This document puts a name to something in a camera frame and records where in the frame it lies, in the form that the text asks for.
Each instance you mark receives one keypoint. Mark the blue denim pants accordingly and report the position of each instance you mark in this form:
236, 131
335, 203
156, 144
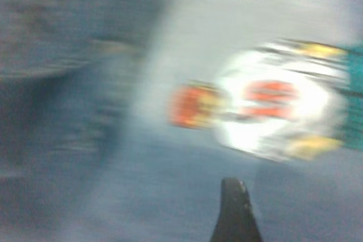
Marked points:
113, 140

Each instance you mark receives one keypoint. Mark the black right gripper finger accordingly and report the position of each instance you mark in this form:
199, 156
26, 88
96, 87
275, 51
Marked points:
235, 216

